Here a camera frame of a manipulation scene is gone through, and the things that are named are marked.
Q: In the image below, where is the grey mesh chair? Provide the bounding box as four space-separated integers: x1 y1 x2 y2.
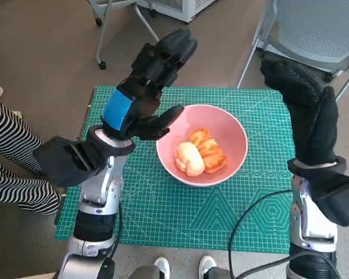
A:
237 0 349 101

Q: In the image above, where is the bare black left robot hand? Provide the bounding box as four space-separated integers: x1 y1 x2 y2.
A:
100 28 198 142

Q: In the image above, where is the pale round toy bread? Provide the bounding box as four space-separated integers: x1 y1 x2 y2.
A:
174 141 206 177

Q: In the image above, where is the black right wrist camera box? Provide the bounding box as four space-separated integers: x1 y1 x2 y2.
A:
311 174 349 227

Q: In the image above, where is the green cutting mat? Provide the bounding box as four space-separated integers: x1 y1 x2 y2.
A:
55 84 294 254

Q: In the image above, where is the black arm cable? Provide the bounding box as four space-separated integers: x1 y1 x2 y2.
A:
104 203 124 279
229 189 338 279

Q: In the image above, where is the white cabinet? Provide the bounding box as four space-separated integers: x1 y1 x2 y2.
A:
138 0 219 23

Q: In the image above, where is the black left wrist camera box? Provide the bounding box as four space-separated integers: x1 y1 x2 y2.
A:
34 136 105 187

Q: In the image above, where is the grey chair frame with casters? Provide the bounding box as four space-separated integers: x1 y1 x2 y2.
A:
90 0 163 70

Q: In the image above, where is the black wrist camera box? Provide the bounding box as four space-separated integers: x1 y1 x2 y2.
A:
34 136 105 187
311 174 349 227

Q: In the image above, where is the pink bowl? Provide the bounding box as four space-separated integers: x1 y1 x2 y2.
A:
156 103 248 187

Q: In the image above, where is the orange braided toy bread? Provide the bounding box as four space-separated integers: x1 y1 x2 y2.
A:
189 127 228 174

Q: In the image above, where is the dark grey leg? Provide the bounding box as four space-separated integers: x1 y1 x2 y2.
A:
205 267 235 279
129 264 162 279

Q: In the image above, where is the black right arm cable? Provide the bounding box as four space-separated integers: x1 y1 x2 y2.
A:
229 189 338 279

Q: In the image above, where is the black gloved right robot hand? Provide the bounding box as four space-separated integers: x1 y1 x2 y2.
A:
260 58 339 168

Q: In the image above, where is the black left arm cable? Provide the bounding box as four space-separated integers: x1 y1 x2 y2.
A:
104 203 124 279

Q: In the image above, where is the person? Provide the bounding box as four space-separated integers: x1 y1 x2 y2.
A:
0 91 62 215

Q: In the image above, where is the white shoe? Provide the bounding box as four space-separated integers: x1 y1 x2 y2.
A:
153 256 171 279
198 255 218 277

